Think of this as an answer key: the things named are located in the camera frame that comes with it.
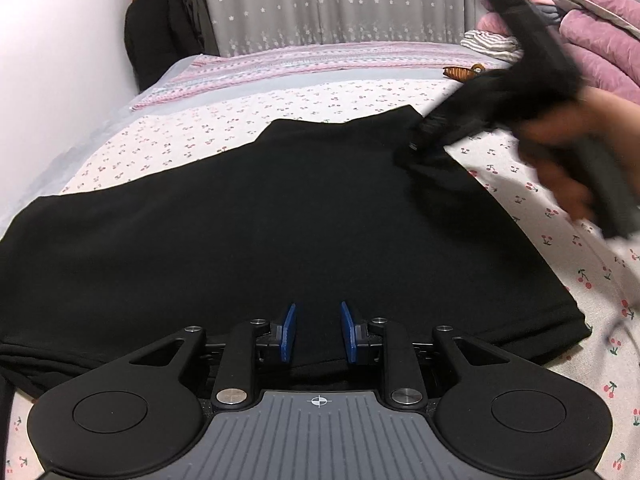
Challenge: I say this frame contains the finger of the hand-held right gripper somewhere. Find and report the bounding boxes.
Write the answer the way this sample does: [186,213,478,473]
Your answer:
[407,105,482,154]

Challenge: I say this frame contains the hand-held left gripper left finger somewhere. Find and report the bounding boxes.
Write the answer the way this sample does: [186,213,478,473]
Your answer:
[127,302,297,407]

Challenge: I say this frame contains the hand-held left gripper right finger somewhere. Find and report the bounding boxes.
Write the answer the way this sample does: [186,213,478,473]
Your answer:
[340,301,512,407]

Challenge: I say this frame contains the black pants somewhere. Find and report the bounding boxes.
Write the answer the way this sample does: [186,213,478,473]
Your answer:
[0,67,593,442]

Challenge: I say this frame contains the person's right hand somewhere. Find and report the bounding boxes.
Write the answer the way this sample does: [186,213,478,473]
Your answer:
[515,87,640,222]

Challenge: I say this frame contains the grey-blue folded garment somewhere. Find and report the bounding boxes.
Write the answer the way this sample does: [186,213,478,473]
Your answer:
[535,4,564,27]

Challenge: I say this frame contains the grey white striped cloth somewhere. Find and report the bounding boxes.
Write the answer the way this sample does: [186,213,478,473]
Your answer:
[461,30,524,64]

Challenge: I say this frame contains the pink fleece garment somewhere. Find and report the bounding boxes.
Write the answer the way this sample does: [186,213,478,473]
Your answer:
[475,0,557,37]

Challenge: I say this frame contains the purple quilt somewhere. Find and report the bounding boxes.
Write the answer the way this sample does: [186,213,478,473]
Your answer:
[542,0,640,97]

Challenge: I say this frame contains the brown hair claw clip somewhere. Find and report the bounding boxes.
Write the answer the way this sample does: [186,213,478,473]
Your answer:
[442,62,489,82]

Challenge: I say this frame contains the grey-blue bed sheet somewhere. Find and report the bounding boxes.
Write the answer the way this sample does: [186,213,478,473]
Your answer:
[57,52,501,196]

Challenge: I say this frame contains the pink striped blanket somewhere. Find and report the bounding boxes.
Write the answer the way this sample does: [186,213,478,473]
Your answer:
[130,42,521,113]

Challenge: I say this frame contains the grey star print curtain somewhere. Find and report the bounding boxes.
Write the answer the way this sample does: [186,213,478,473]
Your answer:
[197,0,476,59]

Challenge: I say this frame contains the cherry print bed sheet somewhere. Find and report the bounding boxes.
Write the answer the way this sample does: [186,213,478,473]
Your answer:
[10,72,640,480]

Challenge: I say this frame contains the dark hanging clothes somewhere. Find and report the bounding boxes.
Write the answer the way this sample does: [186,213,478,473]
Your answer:
[124,0,222,94]

